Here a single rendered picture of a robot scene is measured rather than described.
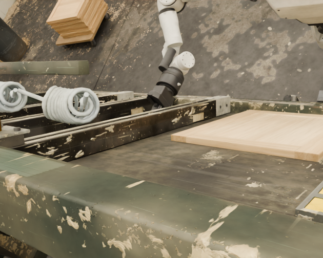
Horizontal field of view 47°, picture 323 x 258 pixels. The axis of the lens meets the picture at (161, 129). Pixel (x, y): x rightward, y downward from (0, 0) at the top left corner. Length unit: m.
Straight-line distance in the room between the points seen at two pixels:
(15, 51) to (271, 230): 5.02
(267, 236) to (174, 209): 0.11
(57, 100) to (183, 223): 0.37
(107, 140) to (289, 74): 1.96
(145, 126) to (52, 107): 0.55
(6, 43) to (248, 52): 3.22
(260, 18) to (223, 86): 0.68
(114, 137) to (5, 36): 4.21
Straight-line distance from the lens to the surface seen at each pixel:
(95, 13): 4.32
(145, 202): 0.43
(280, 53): 2.98
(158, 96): 1.33
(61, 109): 0.66
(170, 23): 1.48
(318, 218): 0.58
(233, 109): 1.66
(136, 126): 1.15
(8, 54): 5.28
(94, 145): 1.04
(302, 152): 0.97
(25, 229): 0.58
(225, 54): 3.17
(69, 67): 0.55
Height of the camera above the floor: 2.18
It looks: 46 degrees down
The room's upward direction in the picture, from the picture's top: 46 degrees counter-clockwise
